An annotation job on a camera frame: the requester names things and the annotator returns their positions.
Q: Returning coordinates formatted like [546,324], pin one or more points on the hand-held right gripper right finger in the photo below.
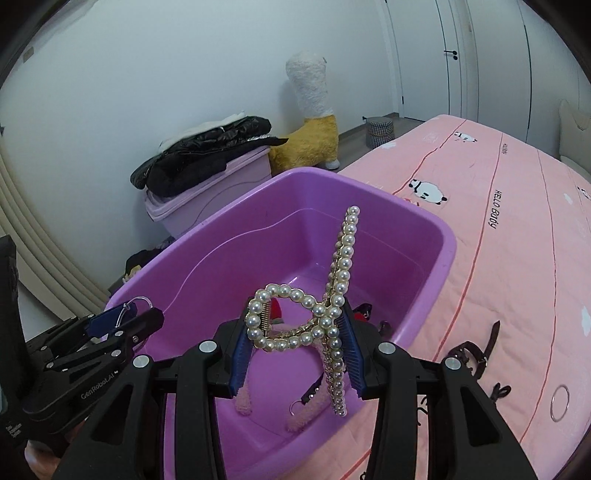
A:
[353,364]

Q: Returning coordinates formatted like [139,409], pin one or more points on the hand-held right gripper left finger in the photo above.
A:
[240,364]

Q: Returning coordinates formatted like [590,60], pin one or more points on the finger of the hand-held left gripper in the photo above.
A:
[106,321]
[134,332]

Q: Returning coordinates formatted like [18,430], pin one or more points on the pink strawberry plush headband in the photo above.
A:
[242,406]

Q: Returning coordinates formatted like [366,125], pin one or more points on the pearl hair claw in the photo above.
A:
[343,272]

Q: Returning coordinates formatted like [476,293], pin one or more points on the black wristwatch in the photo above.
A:
[457,353]

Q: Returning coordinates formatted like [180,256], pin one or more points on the purple plastic basin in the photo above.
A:
[258,249]

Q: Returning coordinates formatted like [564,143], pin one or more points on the dark clothes on floor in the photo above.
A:
[143,261]

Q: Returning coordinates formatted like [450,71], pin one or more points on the beige pleated curtain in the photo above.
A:
[37,240]

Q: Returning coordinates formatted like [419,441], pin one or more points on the lavender storage box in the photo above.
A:
[207,198]

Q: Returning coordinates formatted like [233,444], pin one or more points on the pink printed bedsheet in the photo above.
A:
[508,277]

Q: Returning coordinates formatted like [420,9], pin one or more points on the black puffer jacket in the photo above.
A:
[198,157]

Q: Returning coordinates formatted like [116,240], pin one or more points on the white cloth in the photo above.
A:
[203,127]

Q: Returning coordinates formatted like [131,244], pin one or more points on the checked fabric basket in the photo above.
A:
[379,134]

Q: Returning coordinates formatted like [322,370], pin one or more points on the white and yellow alpaca plush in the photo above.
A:
[309,87]

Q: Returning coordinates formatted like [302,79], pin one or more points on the beige sofa cushion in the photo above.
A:
[575,138]

